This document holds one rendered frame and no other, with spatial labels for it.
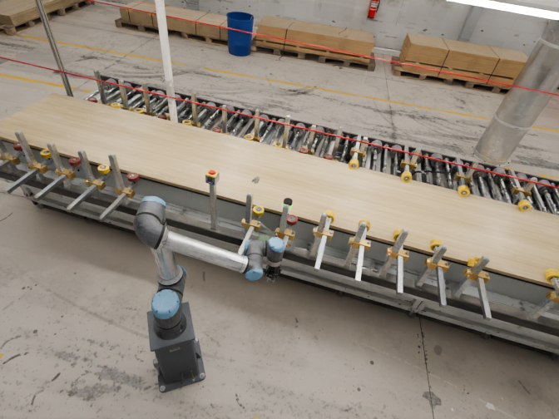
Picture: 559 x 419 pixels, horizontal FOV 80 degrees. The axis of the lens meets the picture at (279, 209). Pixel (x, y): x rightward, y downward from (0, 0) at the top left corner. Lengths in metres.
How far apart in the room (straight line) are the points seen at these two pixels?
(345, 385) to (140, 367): 1.50
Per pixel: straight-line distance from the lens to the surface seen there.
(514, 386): 3.46
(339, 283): 3.03
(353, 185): 2.81
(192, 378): 2.73
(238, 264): 1.71
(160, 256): 1.91
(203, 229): 2.57
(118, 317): 3.08
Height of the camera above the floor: 2.58
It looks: 43 degrees down
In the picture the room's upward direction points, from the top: 8 degrees clockwise
